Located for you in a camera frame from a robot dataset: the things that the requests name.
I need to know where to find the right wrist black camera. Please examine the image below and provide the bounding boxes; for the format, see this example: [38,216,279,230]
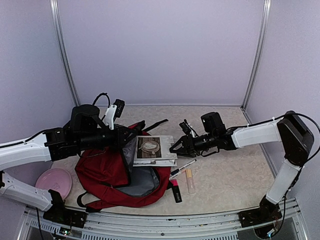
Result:
[178,111,226,138]

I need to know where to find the pink plate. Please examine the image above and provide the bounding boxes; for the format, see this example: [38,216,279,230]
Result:
[35,168,73,200]

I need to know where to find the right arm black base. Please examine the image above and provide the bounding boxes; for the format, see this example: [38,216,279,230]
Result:
[238,196,283,228]

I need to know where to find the aluminium frame post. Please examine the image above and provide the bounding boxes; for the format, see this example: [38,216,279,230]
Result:
[49,0,81,106]
[241,0,272,112]

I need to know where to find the black left camera cable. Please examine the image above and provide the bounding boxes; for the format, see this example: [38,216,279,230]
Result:
[92,92,112,118]

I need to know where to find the left aluminium frame post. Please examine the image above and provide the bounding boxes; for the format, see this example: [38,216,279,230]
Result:
[49,0,81,106]

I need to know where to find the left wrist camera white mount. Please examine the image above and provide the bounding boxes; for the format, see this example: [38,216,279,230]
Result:
[102,99,125,130]

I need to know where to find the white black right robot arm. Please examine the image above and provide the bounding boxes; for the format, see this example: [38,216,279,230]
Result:
[169,110,319,222]

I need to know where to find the red backpack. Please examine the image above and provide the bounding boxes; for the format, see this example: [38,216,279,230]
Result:
[74,118,173,213]

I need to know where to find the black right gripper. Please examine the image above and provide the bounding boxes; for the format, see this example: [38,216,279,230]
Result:
[169,131,217,158]

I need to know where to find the right aluminium frame post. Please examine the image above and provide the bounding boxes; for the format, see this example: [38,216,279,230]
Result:
[241,0,272,112]

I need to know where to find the white pen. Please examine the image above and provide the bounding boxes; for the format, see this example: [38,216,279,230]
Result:
[169,159,197,180]

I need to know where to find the pink black highlighter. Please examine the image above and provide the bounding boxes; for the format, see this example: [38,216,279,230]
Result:
[170,179,182,203]

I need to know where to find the grey white notebook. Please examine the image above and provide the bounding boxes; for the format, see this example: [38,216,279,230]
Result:
[133,135,178,167]

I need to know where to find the aluminium front rail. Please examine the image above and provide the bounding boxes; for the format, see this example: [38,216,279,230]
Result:
[15,201,310,240]

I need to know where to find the pale pink tube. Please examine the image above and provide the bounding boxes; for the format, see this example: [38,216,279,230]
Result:
[185,169,196,194]

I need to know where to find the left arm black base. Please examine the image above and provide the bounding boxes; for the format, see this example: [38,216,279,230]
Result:
[43,189,87,229]

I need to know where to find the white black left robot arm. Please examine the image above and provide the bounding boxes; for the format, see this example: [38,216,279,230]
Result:
[0,104,136,223]

